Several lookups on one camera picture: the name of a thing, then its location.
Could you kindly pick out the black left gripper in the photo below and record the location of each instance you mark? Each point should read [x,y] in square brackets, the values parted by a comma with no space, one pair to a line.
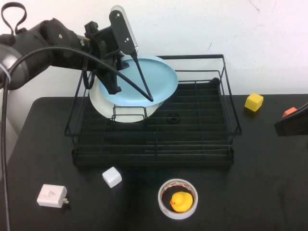
[103,48]

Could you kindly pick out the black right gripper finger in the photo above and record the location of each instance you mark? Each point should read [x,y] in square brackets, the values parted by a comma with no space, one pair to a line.
[296,122]

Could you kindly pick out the light blue round plate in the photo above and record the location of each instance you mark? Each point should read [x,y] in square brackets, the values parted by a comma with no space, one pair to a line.
[158,79]

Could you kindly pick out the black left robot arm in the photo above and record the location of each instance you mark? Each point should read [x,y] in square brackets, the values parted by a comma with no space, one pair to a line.
[36,60]

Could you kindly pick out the orange cube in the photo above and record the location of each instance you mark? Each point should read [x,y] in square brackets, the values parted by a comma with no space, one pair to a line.
[288,112]

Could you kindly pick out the yellow cube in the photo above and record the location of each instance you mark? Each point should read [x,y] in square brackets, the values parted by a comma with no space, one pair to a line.
[253,102]

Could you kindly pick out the white cube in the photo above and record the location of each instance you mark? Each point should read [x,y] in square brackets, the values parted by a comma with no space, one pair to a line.
[111,176]

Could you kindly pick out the white cabinet edge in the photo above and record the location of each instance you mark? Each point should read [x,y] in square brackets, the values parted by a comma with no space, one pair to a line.
[10,115]

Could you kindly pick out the black drip tray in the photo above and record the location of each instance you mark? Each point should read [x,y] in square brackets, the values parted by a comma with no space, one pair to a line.
[187,161]

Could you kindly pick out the white plug charger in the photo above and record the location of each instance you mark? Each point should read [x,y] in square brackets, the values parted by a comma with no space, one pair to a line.
[51,195]

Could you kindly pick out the white tape roll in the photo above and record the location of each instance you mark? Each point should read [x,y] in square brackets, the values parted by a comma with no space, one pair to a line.
[162,207]

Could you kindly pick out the yellow rubber duck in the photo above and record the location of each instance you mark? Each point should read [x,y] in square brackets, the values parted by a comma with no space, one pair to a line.
[181,202]

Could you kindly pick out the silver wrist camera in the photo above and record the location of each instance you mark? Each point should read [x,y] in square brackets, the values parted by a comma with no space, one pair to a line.
[122,29]

